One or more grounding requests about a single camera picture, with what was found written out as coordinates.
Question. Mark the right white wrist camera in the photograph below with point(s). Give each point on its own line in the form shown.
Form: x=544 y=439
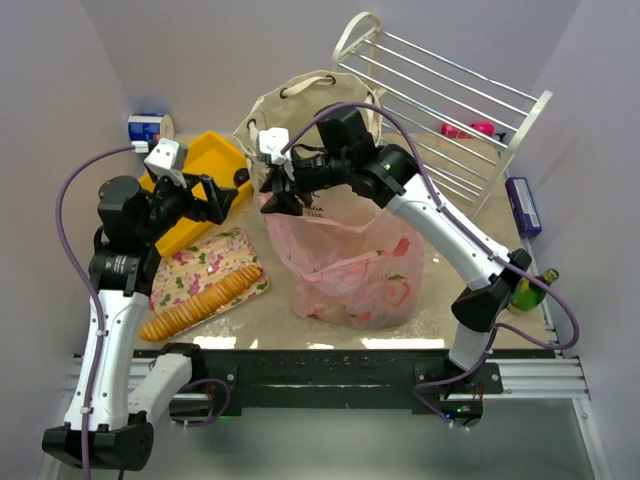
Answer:
x=270 y=147

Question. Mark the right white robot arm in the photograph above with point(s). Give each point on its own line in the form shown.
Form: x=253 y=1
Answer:
x=489 y=270

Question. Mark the pink plastic bag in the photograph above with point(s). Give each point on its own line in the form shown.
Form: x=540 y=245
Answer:
x=354 y=263

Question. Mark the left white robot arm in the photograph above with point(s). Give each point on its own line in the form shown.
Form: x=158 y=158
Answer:
x=108 y=425

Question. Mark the blue white tissue roll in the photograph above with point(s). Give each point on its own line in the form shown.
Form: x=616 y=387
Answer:
x=150 y=127

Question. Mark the floral rectangular plate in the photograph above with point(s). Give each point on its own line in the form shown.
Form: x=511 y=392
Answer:
x=194 y=269

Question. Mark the pink packet behind rack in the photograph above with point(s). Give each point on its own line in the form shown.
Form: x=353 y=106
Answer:
x=452 y=132

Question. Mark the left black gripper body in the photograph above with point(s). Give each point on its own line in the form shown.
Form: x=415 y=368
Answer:
x=204 y=198

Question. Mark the yellow plastic tray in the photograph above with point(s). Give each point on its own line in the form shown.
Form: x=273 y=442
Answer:
x=215 y=156

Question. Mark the green glass bottle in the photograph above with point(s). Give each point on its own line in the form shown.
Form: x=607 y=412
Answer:
x=529 y=295

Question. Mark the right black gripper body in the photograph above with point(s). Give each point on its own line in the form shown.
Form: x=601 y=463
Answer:
x=288 y=178

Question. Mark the beige canvas tote bag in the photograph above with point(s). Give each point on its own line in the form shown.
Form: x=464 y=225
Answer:
x=291 y=106

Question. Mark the white metal rack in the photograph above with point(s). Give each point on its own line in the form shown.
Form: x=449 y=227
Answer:
x=424 y=89

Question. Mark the black base frame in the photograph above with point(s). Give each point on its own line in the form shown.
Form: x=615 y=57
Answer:
x=228 y=382

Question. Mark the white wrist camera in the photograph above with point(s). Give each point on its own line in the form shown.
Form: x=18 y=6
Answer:
x=270 y=147
x=163 y=158

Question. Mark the dark toy plum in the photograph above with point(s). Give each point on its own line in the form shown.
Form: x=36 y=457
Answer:
x=241 y=176

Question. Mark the purple box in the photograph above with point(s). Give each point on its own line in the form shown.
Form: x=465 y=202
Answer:
x=523 y=207

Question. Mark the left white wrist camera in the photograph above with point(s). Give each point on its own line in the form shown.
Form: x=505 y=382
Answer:
x=163 y=158

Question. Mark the row of round crackers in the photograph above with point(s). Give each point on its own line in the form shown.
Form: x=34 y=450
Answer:
x=201 y=306

